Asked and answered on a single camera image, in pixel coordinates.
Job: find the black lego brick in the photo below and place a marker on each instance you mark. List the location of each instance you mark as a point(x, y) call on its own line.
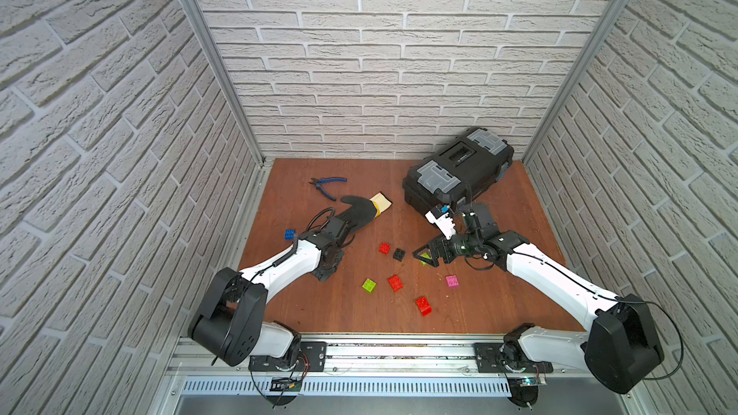
point(399, 254)

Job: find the blue handled pliers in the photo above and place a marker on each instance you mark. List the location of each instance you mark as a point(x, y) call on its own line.
point(320, 183)

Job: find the black plastic toolbox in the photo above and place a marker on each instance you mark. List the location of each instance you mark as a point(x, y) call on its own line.
point(460, 171)

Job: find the red lego brick front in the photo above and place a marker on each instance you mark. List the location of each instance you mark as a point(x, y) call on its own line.
point(423, 306)

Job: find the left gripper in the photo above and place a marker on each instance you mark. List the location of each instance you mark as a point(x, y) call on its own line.
point(345, 222)

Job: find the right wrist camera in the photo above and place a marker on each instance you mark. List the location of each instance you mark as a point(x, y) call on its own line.
point(441, 217)

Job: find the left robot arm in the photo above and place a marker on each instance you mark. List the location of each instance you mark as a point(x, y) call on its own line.
point(229, 322)

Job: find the black work glove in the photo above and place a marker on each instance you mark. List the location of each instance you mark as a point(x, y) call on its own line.
point(363, 211)

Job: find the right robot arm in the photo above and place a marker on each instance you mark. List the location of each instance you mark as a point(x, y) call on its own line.
point(618, 345)

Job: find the green lego brick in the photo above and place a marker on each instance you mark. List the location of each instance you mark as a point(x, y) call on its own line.
point(425, 259)
point(369, 285)

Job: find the small red lego brick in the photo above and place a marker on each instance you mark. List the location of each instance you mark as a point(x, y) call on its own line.
point(384, 248)

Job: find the pink lego brick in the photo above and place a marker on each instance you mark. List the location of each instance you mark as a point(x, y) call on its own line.
point(452, 281)

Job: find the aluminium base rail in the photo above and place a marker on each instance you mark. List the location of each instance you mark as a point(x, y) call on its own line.
point(392, 365)

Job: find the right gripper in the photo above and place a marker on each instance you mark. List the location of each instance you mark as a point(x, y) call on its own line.
point(440, 244)

